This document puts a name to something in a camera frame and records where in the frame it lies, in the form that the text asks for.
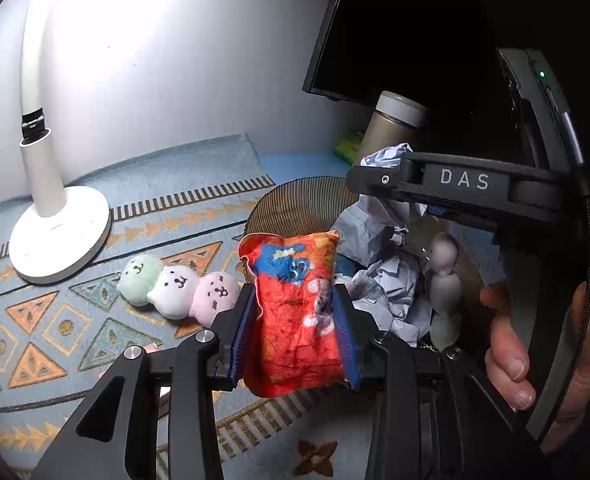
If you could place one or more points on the brown wicker basket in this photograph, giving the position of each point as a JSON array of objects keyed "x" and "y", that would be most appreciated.
[{"x": 311, "y": 205}]

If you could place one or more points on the black monitor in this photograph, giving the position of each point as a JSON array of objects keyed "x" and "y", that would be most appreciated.
[{"x": 338, "y": 66}]

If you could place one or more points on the person right hand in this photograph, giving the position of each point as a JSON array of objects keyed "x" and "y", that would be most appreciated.
[{"x": 507, "y": 365}]

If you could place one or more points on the three face dango plush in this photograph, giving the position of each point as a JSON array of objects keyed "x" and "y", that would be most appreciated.
[{"x": 177, "y": 292}]

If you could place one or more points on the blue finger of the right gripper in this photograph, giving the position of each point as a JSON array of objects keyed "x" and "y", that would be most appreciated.
[{"x": 401, "y": 183}]

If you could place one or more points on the gold thermos bottle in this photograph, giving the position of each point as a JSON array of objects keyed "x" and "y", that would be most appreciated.
[{"x": 395, "y": 120}]

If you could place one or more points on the paper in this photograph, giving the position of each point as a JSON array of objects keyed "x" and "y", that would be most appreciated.
[
  {"x": 389, "y": 157},
  {"x": 369, "y": 228}
]

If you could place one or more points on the paper ball front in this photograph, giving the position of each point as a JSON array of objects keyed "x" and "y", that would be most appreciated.
[{"x": 392, "y": 291}]

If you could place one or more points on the pink capybara card box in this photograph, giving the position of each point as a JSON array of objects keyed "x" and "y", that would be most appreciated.
[{"x": 133, "y": 352}]

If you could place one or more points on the pink white green dango plush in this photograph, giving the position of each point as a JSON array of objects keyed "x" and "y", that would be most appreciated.
[{"x": 443, "y": 285}]

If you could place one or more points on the green sponge item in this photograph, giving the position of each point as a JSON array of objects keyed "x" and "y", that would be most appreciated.
[{"x": 348, "y": 147}]

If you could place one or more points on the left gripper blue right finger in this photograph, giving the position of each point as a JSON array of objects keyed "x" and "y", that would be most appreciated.
[{"x": 347, "y": 338}]

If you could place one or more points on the patterned blue woven mat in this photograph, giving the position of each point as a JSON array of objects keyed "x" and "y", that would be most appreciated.
[{"x": 186, "y": 206}]

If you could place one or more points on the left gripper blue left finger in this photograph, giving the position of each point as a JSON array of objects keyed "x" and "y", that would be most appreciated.
[{"x": 243, "y": 317}]

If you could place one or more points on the white desk lamp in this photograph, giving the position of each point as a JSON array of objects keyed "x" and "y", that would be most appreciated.
[{"x": 65, "y": 226}]

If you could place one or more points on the red snack bag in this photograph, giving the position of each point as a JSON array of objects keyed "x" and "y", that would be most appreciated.
[{"x": 293, "y": 344}]

